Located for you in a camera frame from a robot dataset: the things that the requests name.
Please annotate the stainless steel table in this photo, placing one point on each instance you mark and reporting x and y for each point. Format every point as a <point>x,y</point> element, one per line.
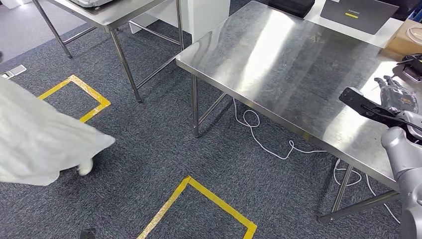
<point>132,13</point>

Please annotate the cardboard box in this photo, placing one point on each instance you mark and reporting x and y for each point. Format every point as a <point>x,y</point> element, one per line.
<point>399,44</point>

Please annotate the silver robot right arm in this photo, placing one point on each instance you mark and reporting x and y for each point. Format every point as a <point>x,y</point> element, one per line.
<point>404,155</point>

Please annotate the black handheld device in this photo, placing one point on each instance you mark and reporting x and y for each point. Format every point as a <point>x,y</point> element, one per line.
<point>413,67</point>

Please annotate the black carry case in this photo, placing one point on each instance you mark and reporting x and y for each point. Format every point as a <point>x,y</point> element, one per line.
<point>290,6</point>

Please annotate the metal floor socket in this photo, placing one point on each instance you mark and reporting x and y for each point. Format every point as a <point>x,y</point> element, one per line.
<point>14,71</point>

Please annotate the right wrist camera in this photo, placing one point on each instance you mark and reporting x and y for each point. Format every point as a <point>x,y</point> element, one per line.
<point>354,99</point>

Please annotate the grey laptop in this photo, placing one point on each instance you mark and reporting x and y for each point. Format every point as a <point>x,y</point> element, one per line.
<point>359,16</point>

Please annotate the yellow floor tape square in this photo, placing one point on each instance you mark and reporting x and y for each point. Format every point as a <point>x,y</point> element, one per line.
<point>95,97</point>
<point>214,197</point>

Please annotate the white cabinet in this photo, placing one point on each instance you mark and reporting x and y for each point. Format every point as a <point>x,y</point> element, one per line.
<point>207,16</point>

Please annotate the large stainless steel workbench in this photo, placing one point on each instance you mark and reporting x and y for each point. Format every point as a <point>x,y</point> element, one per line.
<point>280,72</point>

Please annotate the grey stamped metal panel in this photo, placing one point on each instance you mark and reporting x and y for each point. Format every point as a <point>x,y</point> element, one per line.
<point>90,2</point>

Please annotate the person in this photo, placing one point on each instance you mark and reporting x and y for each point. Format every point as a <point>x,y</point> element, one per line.
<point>39,142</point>

